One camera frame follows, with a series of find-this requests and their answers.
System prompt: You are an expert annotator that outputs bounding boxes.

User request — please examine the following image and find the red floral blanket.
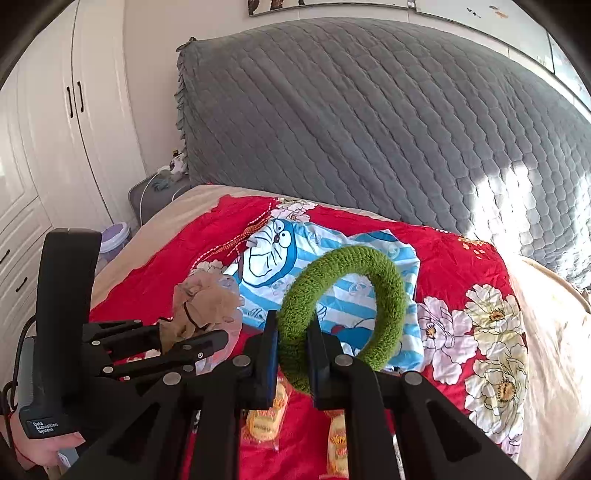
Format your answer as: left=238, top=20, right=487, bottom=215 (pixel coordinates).
left=88, top=194, right=529, bottom=480

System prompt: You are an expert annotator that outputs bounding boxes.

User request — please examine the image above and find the yellow bread packet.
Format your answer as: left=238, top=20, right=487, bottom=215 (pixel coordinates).
left=242, top=383, right=289, bottom=450
left=325, top=408, right=352, bottom=478

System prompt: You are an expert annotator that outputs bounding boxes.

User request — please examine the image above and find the grey nightstand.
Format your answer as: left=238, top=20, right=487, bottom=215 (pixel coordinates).
left=128, top=173, right=195, bottom=227

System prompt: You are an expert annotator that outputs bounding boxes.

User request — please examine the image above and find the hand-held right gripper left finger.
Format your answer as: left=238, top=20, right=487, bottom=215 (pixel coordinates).
left=60, top=310, right=280, bottom=480

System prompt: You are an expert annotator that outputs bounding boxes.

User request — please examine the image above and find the blue striped cartoon cloth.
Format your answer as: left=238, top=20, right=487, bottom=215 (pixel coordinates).
left=224, top=219, right=426, bottom=372

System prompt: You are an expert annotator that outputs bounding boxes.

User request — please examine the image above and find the white cable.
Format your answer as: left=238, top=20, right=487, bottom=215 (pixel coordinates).
left=140, top=178, right=155, bottom=219

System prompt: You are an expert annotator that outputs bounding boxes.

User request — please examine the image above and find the black cable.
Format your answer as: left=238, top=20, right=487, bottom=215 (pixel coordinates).
left=0, top=316, right=38, bottom=416

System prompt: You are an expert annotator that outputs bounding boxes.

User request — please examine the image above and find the green knitted scrunchie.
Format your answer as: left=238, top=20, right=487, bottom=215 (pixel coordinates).
left=277, top=246, right=408, bottom=396

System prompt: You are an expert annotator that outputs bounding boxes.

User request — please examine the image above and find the beige sheer scrunchie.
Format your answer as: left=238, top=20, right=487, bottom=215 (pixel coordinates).
left=172, top=271, right=245, bottom=374

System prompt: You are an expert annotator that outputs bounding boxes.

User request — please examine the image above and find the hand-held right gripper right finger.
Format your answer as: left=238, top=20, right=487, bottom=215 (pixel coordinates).
left=307, top=318, right=532, bottom=480

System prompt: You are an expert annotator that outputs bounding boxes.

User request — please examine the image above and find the grey quilted headboard cover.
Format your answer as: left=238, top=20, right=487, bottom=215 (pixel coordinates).
left=174, top=17, right=591, bottom=289

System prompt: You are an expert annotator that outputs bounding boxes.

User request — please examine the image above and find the person's left hand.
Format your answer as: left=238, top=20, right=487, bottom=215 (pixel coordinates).
left=9, top=406, right=88, bottom=468

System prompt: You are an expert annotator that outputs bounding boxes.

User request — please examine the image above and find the purple waste bin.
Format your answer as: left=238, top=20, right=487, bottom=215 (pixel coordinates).
left=97, top=222, right=132, bottom=266

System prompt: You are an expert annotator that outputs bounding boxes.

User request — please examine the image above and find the small plush toy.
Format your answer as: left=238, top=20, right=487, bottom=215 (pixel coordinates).
left=157, top=150, right=188, bottom=178

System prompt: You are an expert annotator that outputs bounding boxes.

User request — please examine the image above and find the white wardrobe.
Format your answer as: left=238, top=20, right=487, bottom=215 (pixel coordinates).
left=0, top=0, right=148, bottom=352

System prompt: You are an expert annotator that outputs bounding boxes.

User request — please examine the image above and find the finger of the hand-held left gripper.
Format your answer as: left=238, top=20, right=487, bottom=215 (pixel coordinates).
left=83, top=318, right=162, bottom=358
left=99, top=329, right=230, bottom=380

